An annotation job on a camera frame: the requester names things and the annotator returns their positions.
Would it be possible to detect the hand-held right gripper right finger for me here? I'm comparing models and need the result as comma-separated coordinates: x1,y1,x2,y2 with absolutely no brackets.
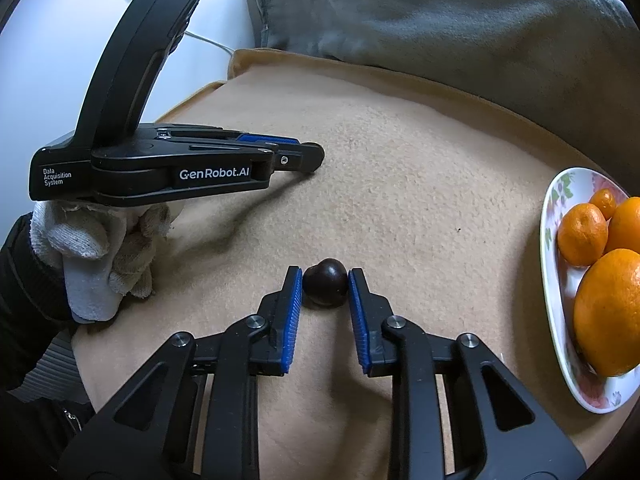
347,267,587,480

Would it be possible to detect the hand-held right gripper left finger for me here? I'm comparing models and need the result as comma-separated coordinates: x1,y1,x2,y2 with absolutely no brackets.
57,265,305,480

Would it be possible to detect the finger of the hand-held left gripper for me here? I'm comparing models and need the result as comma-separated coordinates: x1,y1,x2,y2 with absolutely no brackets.
235,132,302,147
272,141,326,176

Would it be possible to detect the dark purple grape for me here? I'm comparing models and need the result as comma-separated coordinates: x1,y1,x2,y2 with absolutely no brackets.
302,258,348,309

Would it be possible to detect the white floral plate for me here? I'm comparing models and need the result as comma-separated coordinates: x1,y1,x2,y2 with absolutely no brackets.
539,166,640,415

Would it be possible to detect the medium mandarin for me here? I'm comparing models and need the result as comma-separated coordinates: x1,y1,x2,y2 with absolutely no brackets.
557,203,609,267

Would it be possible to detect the large orange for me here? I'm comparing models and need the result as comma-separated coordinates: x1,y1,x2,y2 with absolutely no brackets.
573,248,640,378
606,196,640,256

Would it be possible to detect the small mandarin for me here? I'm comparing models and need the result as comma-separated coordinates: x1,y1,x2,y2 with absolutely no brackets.
588,187,620,221

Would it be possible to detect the person's left forearm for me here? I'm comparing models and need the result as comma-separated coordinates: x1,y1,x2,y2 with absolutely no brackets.
0,212,81,391

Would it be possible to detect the person's left hand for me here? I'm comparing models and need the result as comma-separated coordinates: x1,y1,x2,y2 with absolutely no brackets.
30,199,173,323

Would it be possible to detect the tan fleece blanket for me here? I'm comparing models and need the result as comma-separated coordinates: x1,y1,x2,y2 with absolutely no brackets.
70,49,640,480

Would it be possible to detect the grey blanket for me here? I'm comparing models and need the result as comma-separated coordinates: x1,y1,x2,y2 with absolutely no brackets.
245,0,640,171

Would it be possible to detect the person's black jacket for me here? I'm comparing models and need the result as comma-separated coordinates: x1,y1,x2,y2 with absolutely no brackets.
0,330,98,480

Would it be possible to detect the white cable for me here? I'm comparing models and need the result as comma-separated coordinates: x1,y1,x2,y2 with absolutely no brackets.
107,0,236,56

